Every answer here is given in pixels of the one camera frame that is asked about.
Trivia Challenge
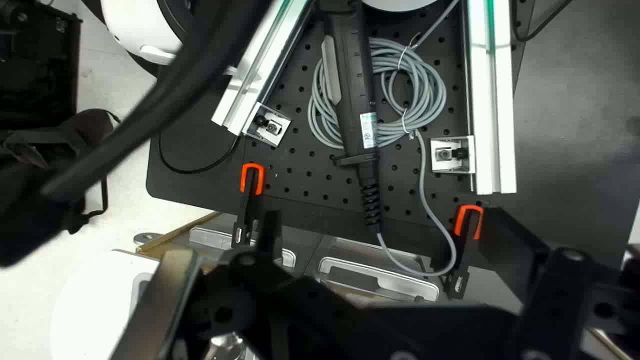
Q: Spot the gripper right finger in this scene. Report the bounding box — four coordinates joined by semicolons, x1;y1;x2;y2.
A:
482;206;640;360

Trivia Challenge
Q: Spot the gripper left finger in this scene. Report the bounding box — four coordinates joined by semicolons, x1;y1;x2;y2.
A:
111;210;306;360

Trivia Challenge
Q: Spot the orange and black clamp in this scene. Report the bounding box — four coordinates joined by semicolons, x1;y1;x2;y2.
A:
444;203;486;301
232;162;267;249

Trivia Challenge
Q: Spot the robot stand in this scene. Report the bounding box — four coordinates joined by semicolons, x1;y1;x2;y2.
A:
146;0;640;273

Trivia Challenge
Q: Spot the black bag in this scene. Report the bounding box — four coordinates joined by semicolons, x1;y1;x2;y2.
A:
0;107;122;236

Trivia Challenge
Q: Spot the black case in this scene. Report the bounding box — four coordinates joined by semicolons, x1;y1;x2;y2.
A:
0;0;83;123

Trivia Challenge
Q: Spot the silver handle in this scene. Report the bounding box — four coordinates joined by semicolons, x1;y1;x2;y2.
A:
188;226;298;269
318;256;441;303

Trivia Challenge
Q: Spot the black cable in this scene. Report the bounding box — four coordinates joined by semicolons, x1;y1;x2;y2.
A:
157;131;244;176
509;0;573;44

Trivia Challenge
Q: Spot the black handheld enabling switch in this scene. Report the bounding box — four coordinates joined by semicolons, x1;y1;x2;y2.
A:
317;0;385;235

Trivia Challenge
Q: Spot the coil of grey cable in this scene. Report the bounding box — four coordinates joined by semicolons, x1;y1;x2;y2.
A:
306;0;462;279

